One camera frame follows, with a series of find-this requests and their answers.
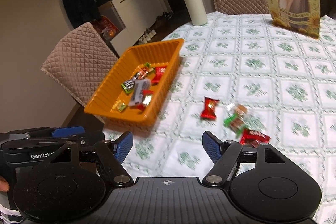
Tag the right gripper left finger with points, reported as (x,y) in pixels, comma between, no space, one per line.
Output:
(111,155)

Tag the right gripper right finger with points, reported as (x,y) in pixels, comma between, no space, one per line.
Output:
(224,155)

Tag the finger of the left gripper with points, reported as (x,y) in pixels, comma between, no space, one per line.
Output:
(43,147)
(45,132)

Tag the red snack packet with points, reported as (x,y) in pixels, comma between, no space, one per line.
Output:
(253,138)

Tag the green brown candy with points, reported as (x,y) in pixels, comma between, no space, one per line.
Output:
(235,123)

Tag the small red candy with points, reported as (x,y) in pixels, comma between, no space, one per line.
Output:
(209,109)

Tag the yellow green candy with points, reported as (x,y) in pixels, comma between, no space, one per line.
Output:
(119,106)

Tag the clear brown candy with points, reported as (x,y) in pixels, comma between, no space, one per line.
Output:
(238,109)

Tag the green orange snack packet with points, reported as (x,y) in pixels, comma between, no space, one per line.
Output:
(143,72)

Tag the black seed snack packet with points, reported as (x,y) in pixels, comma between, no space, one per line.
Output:
(139,86)

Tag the large red snack pack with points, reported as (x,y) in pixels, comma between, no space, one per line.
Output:
(159,72)

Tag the person left hand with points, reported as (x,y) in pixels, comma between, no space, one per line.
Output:
(4,185)

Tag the orange plastic basket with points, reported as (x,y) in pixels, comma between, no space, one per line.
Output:
(158,54)

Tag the floral green white tablecloth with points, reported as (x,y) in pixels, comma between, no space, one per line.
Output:
(286,81)

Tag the quilted chair left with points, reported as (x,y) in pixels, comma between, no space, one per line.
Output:
(79,62)

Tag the white thermos bottle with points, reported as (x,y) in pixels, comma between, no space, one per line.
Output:
(197,12)

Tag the white cabinet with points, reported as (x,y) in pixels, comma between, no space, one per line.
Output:
(137,16)

